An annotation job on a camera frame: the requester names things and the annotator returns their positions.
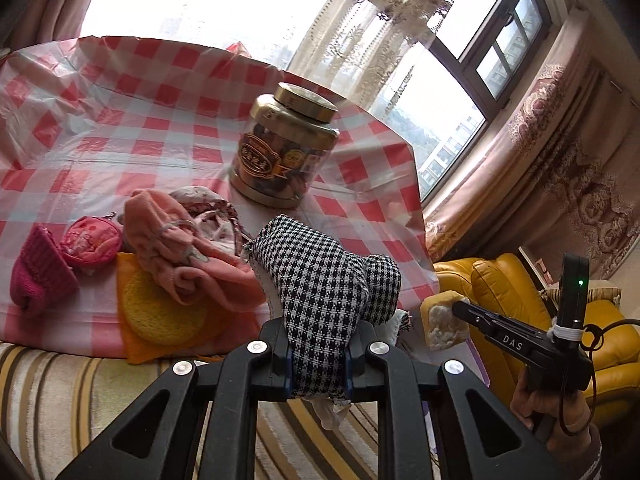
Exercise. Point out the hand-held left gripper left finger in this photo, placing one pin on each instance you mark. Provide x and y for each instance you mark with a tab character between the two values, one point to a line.
280	360

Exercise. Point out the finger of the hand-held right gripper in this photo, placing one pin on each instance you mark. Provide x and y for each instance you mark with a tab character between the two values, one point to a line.
475	316

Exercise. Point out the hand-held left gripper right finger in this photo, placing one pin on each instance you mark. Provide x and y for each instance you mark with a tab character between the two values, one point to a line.
357	365

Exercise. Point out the cream cake cube toy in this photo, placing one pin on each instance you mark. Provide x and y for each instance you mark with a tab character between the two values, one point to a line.
442	325

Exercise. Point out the black white houndstooth pouch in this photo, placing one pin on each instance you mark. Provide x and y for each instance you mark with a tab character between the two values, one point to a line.
320	285

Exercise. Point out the yellow round sponge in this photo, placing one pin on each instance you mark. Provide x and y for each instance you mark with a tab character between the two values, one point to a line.
160	315

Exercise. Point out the orange mesh bag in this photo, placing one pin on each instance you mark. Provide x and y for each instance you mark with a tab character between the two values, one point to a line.
135	345

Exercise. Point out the white pink floral pouch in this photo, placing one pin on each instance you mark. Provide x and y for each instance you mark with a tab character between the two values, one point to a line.
210	225

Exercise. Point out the magenta knitted sock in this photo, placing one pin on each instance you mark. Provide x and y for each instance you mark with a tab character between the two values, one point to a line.
40	270

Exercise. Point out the person's right forearm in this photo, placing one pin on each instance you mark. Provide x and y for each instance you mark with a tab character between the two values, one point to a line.
580	460

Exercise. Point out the person's right hand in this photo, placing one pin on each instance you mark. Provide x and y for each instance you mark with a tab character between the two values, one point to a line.
570	420

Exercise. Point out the yellow leather armchair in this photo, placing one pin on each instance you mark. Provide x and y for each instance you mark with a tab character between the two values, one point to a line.
505	280

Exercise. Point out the beige patterned pillow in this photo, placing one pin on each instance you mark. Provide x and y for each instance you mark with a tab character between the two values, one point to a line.
585	294

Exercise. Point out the pink patterned curtain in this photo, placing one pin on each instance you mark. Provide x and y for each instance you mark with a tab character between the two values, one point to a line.
550	160

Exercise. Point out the striped beige cushion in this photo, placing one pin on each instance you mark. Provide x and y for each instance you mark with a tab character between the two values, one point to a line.
100	410

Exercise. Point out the clear jar gold lid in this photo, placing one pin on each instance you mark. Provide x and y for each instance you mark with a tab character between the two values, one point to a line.
280	160

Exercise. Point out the pink round coin purse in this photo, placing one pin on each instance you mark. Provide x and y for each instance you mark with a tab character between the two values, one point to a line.
90	242

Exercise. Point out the red white checkered tablecloth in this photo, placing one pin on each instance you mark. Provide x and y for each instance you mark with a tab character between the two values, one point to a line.
100	135

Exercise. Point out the sheer lace curtain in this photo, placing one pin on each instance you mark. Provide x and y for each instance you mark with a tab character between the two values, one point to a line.
360	35

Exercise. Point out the plain pink curtain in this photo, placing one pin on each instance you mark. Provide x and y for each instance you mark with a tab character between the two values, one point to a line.
60	5

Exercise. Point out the dark window frame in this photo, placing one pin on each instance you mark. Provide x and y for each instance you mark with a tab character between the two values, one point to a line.
480	75

